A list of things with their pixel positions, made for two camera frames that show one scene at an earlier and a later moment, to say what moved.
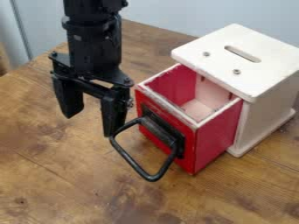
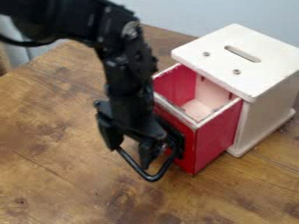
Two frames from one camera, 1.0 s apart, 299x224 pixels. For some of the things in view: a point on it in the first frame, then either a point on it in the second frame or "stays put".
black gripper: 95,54 → 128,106
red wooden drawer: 201,109 stays put
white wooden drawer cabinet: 256,66 stays put
